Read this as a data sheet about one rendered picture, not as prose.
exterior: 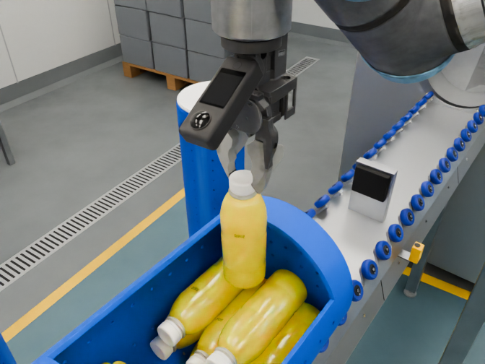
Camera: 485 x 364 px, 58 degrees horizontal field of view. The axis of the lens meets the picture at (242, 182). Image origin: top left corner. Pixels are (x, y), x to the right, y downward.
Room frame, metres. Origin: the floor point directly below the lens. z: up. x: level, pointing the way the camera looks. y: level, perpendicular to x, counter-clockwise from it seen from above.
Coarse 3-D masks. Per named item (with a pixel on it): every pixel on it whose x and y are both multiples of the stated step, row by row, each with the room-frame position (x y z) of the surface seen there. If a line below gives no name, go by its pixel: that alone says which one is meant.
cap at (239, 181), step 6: (234, 174) 0.50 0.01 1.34; (240, 174) 0.50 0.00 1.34; (246, 174) 0.50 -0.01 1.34; (234, 180) 0.49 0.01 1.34; (240, 180) 0.49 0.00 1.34; (246, 180) 0.49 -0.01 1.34; (252, 180) 0.49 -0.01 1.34; (234, 186) 0.48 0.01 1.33; (240, 186) 0.48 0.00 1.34; (246, 186) 0.48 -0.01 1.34; (234, 192) 0.48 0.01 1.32; (240, 192) 0.48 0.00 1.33; (246, 192) 0.48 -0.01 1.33; (252, 192) 0.48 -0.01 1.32
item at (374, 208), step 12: (360, 168) 0.91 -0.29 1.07; (372, 168) 0.90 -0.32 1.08; (384, 168) 0.90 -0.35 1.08; (360, 180) 0.90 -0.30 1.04; (372, 180) 0.89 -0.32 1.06; (384, 180) 0.87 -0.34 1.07; (360, 192) 0.90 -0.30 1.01; (372, 192) 0.88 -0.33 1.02; (384, 192) 0.86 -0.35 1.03; (360, 204) 0.91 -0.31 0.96; (372, 204) 0.89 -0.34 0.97; (384, 204) 0.88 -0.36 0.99; (372, 216) 0.89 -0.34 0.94; (384, 216) 0.87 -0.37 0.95
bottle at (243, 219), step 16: (224, 208) 0.48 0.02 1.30; (240, 208) 0.47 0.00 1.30; (256, 208) 0.48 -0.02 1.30; (224, 224) 0.47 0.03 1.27; (240, 224) 0.46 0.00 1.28; (256, 224) 0.47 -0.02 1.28; (224, 240) 0.48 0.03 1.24; (240, 240) 0.46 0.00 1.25; (256, 240) 0.47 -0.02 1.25; (224, 256) 0.48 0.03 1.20; (240, 256) 0.46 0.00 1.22; (256, 256) 0.47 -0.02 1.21; (224, 272) 0.48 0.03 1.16; (240, 272) 0.46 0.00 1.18; (256, 272) 0.47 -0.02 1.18
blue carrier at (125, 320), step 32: (288, 224) 0.52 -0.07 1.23; (192, 256) 0.58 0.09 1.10; (288, 256) 0.56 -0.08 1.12; (320, 256) 0.48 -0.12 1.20; (128, 288) 0.42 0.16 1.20; (160, 288) 0.51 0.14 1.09; (320, 288) 0.52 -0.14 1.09; (352, 288) 0.49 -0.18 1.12; (96, 320) 0.36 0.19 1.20; (128, 320) 0.45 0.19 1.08; (160, 320) 0.49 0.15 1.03; (320, 320) 0.41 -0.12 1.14; (64, 352) 0.36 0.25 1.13; (96, 352) 0.40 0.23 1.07; (128, 352) 0.43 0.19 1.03
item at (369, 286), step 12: (480, 132) 1.37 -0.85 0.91; (468, 144) 1.28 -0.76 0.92; (444, 156) 1.16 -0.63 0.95; (444, 180) 1.07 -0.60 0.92; (420, 192) 0.97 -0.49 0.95; (408, 204) 0.91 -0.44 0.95; (420, 216) 0.91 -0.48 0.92; (408, 228) 0.85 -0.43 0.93; (396, 252) 0.77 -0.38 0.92; (384, 264) 0.73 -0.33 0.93; (360, 276) 0.67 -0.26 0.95; (372, 288) 0.66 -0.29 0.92; (360, 300) 0.62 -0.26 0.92; (348, 312) 0.59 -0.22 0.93; (348, 324) 0.57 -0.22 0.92; (336, 336) 0.53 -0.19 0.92; (324, 360) 0.48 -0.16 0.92
